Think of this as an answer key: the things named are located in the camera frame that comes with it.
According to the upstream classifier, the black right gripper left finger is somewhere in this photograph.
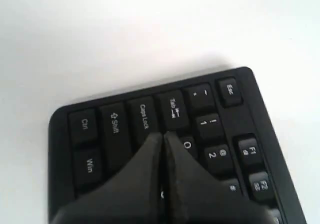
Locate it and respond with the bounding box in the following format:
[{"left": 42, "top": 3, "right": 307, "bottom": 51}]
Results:
[{"left": 52, "top": 132, "right": 163, "bottom": 224}]

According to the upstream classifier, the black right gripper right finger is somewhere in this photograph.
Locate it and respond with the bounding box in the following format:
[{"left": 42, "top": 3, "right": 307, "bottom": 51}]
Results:
[{"left": 163, "top": 132, "right": 274, "bottom": 224}]

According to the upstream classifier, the black acer keyboard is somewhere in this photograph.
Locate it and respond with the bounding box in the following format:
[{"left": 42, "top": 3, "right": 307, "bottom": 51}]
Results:
[{"left": 48, "top": 67, "right": 306, "bottom": 224}]

